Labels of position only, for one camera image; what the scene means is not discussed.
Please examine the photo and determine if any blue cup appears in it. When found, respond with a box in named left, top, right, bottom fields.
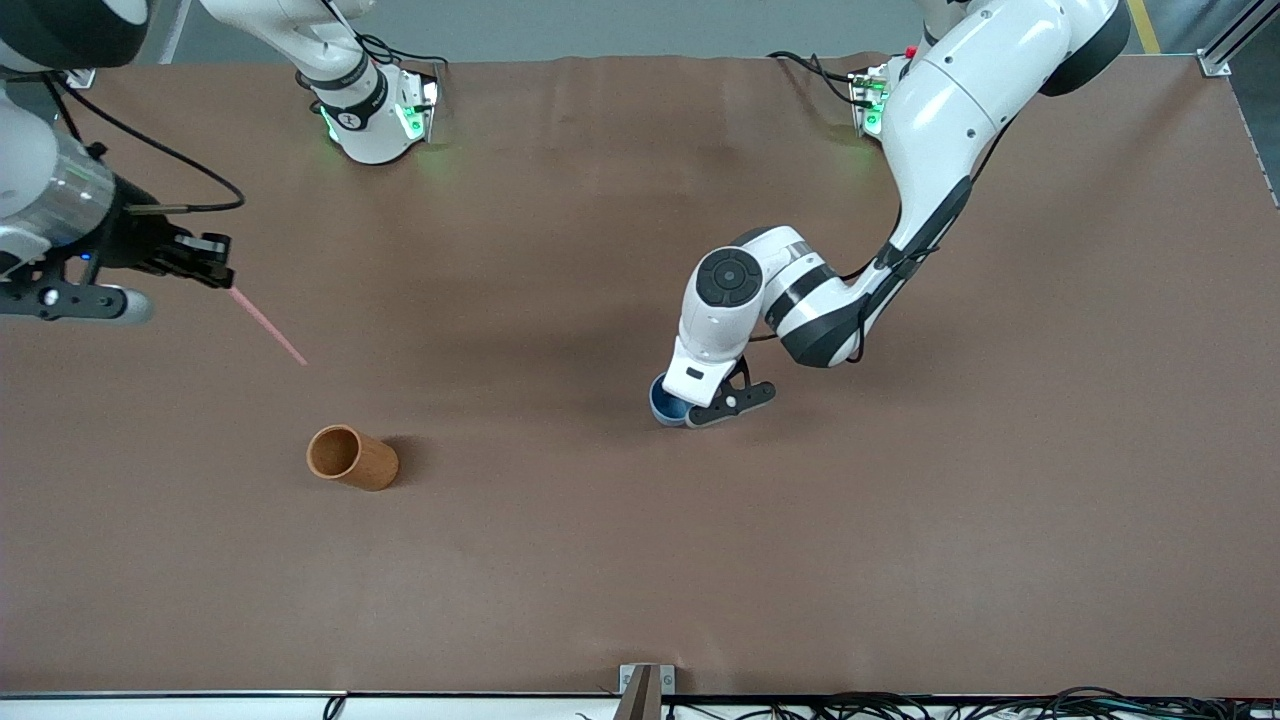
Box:
left=649, top=373, right=693, bottom=429

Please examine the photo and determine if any metal clamp bracket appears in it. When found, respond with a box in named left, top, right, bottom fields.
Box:
left=618, top=663, right=676, bottom=720

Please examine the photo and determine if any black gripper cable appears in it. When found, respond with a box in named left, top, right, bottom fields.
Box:
left=40, top=75, right=246, bottom=214
left=850, top=95, right=1011, bottom=366

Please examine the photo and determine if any brown camera pole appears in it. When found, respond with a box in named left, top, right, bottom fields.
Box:
left=614, top=665, right=661, bottom=720

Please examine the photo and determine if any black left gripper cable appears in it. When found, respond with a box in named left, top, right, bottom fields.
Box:
left=850, top=95, right=1011, bottom=366

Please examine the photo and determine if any brown wooden cup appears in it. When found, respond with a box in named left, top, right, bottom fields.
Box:
left=305, top=424, right=400, bottom=492

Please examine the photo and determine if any base connector plate green light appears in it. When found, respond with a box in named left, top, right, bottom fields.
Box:
left=395, top=72, right=441, bottom=144
left=848, top=65, right=891, bottom=138

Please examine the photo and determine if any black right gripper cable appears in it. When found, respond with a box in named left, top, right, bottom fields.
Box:
left=40, top=75, right=246, bottom=214

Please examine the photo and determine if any black base cable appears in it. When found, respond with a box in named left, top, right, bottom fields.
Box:
left=768, top=50, right=863, bottom=106
left=315, top=0, right=448, bottom=96

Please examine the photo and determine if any pink chopstick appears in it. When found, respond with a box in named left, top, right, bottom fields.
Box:
left=228, top=287, right=309, bottom=367

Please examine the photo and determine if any white table edge rail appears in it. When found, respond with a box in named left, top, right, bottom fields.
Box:
left=0, top=690, right=1280, bottom=720

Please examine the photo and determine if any brown table cover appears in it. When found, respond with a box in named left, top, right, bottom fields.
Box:
left=0, top=55, right=1280, bottom=698

